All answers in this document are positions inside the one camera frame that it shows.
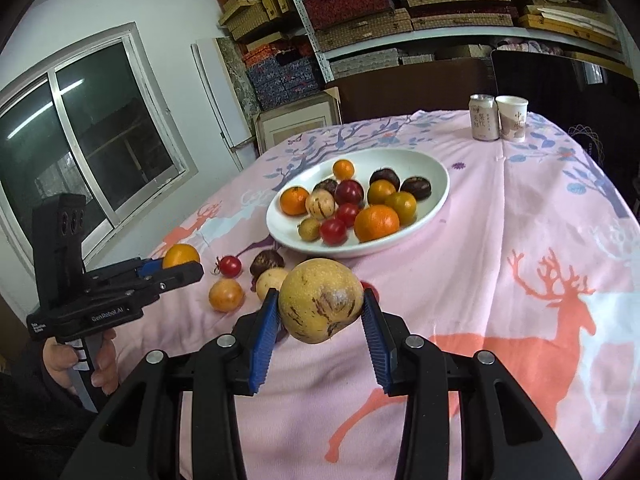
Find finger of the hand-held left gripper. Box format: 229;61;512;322
87;261;205;313
82;256;168;288

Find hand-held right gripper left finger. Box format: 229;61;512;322
60;289;281;480

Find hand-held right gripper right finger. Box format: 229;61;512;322
362;289;584;480

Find large yellow pepino melon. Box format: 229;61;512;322
278;258;365;345

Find dark purple round fruit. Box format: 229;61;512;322
249;251;286;277

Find white plate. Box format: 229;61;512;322
265;148;451;259

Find person's left forearm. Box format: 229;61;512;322
0;360;101;480

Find person's left hand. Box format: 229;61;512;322
41;329;121;397

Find yellow orange round fruit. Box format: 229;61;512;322
208;278;245;313

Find pale yellow round fruit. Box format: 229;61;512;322
255;268;289;301

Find large tangerine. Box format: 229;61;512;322
354;205;401;242

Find orange greenish round fruit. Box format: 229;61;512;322
384;191;418;226

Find sliding glass window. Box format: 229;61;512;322
0;22;199;281

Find small tangerine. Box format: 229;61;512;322
279;186;311;217

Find pink printed tablecloth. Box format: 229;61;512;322
145;107;640;480

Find white board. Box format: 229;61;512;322
191;37;253;148

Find marbled grey panel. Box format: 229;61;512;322
216;36;261;116

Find stack of blue patterned boxes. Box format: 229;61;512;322
245;42;326;111

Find pale beverage can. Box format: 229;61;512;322
468;94;500;142

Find brown wooden board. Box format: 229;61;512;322
325;57;496;123

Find white paper cup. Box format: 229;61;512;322
495;95;529;142

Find pile of yellow woven boxes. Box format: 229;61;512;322
214;0;296;43

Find grey patterned box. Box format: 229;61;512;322
330;47;401;78

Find white metal shelf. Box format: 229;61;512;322
275;0;631;83

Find woven straw box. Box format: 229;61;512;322
315;10;413;53

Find black glass panel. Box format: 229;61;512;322
490;49;640;186

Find red patterned box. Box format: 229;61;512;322
302;0;396;31

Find pink cloth bundle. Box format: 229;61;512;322
495;37;556;56

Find stack of flat woven boxes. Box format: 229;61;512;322
404;0;536;31

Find stack of yellow wooden boxes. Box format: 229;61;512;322
517;0;626;51

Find wooden picture frame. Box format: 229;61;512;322
254;95;343;156

